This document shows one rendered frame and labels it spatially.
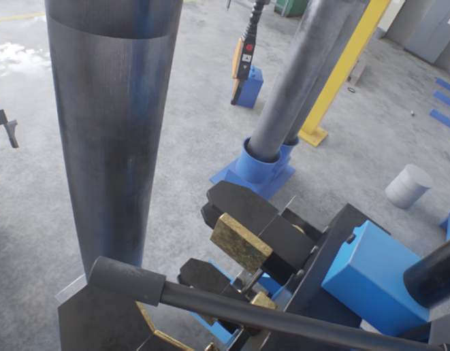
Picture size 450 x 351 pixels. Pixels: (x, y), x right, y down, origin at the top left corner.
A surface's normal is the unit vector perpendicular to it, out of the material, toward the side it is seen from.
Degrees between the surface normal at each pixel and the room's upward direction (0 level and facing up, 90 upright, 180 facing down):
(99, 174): 90
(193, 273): 0
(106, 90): 90
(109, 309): 0
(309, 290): 0
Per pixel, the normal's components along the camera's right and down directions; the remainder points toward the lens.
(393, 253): 0.26, -0.66
